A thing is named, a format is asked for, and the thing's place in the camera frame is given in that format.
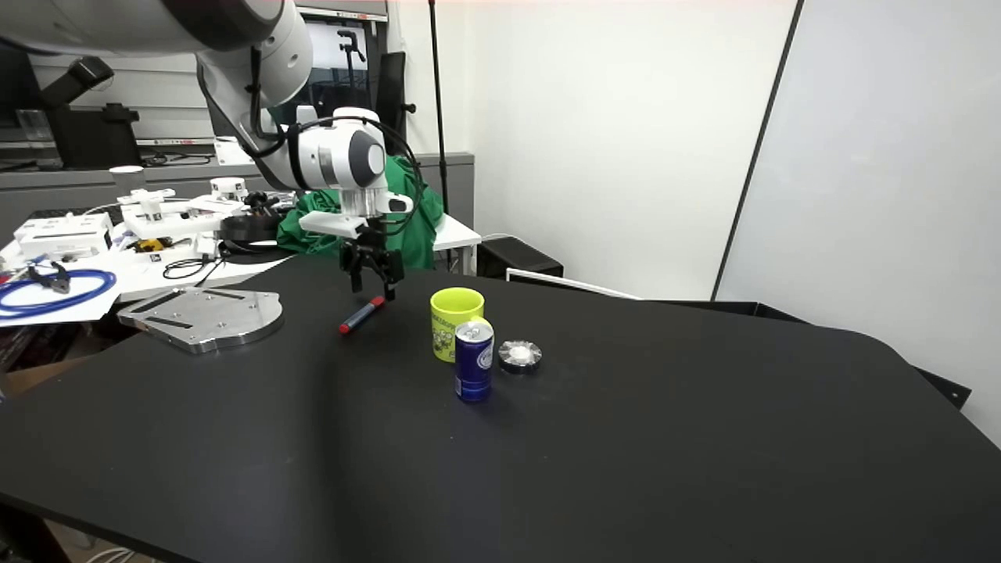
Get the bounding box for black box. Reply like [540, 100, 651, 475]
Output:
[476, 235, 565, 281]

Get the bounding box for green cloth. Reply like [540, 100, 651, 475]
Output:
[277, 154, 446, 271]

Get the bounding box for monitor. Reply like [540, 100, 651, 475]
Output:
[296, 6, 390, 127]

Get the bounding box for yellow-green mug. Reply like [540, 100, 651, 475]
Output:
[429, 287, 486, 364]

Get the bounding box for blue drink can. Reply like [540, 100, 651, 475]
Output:
[454, 318, 496, 403]

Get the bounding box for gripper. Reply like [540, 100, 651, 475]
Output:
[339, 221, 406, 303]

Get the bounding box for stand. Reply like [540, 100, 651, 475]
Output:
[427, 0, 452, 213]

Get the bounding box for coil of blue cable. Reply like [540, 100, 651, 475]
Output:
[0, 268, 118, 318]

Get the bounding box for white plastic device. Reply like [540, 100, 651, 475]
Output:
[117, 187, 245, 240]

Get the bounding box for white cup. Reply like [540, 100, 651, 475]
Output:
[109, 164, 148, 193]

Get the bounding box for black pliers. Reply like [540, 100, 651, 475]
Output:
[27, 261, 72, 295]

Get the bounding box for white box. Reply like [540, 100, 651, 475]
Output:
[13, 212, 115, 260]

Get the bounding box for black cable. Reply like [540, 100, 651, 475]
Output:
[162, 252, 229, 282]

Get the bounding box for black machine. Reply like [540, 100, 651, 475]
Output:
[38, 56, 143, 170]

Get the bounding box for silver metal plate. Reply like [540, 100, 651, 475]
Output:
[117, 285, 285, 355]

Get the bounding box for white paper sheet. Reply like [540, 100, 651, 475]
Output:
[0, 264, 124, 328]

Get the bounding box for white table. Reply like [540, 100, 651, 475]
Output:
[0, 205, 483, 329]

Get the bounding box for black tape roll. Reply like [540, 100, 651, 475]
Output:
[220, 212, 282, 245]

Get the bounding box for red and blue marker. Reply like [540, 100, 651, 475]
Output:
[339, 295, 387, 335]

